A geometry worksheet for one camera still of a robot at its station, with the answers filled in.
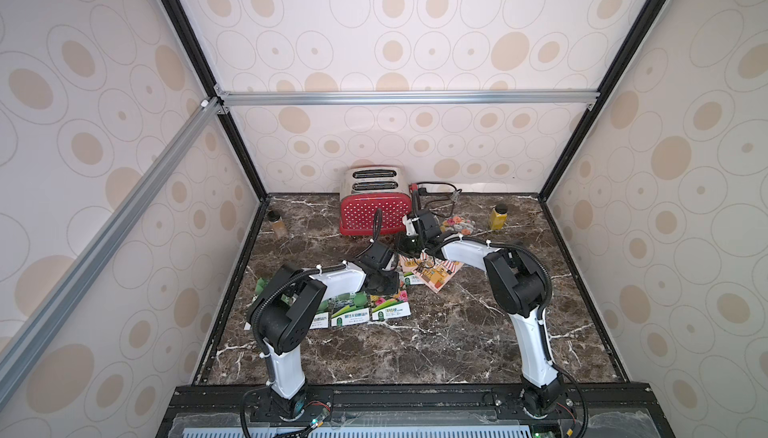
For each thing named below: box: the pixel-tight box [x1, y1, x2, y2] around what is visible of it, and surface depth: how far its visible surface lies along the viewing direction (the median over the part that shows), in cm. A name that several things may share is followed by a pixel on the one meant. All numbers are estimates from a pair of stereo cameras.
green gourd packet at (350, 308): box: [331, 292, 370, 327], surface depth 91 cm
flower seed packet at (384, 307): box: [370, 289, 411, 321], surface depth 92 cm
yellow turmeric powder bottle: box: [491, 202, 509, 231], surface depth 107 cm
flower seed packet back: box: [440, 216, 476, 235], surface depth 112 cm
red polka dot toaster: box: [339, 165, 412, 235], surface depth 101 cm
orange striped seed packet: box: [411, 259, 465, 294], surface depth 99 cm
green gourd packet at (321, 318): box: [309, 298, 331, 330], surface depth 89 cm
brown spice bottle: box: [267, 210, 288, 240], surface depth 111 cm
